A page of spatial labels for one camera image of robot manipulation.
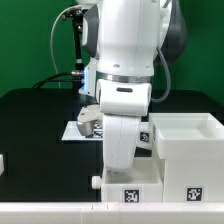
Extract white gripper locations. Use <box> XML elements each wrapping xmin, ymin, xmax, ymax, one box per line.
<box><xmin>96</xmin><ymin>79</ymin><xmax>151</xmax><ymax>172</ymax></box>

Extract white drawer box front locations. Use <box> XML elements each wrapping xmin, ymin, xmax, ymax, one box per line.
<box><xmin>137</xmin><ymin>131</ymin><xmax>152</xmax><ymax>151</ymax></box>

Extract white drawer box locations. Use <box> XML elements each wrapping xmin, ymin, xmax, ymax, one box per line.
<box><xmin>91</xmin><ymin>157</ymin><xmax>163</xmax><ymax>203</ymax></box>
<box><xmin>137</xmin><ymin>131</ymin><xmax>152</xmax><ymax>151</ymax></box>

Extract white drawer cabinet frame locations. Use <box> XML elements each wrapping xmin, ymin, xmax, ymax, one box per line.
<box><xmin>149</xmin><ymin>113</ymin><xmax>224</xmax><ymax>203</ymax></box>

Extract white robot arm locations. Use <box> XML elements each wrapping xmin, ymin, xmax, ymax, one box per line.
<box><xmin>77</xmin><ymin>0</ymin><xmax>187</xmax><ymax>172</ymax></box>

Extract white paper marker sheet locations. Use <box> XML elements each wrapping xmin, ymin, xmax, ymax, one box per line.
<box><xmin>61</xmin><ymin>120</ymin><xmax>151</xmax><ymax>142</ymax></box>

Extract white left barrier block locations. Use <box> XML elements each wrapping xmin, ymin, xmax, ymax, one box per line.
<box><xmin>0</xmin><ymin>154</ymin><xmax>4</xmax><ymax>176</ymax></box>

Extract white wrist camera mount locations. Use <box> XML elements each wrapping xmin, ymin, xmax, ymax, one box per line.
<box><xmin>76</xmin><ymin>104</ymin><xmax>103</xmax><ymax>136</ymax></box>

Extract grey corrugated arm hose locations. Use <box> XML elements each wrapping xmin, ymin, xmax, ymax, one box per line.
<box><xmin>150</xmin><ymin>46</ymin><xmax>172</xmax><ymax>104</ymax></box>

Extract black base cables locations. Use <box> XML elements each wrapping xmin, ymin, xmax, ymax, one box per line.
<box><xmin>31</xmin><ymin>69</ymin><xmax>84</xmax><ymax>90</ymax></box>

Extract black camera on stand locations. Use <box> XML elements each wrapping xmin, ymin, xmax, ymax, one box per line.
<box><xmin>62</xmin><ymin>5</ymin><xmax>84</xmax><ymax>76</ymax></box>

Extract grey camera cable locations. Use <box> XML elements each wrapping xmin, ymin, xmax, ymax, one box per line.
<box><xmin>49</xmin><ymin>4</ymin><xmax>78</xmax><ymax>75</ymax></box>

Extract white front barrier rail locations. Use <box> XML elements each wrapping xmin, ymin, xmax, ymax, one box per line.
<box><xmin>0</xmin><ymin>203</ymin><xmax>224</xmax><ymax>224</ymax></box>

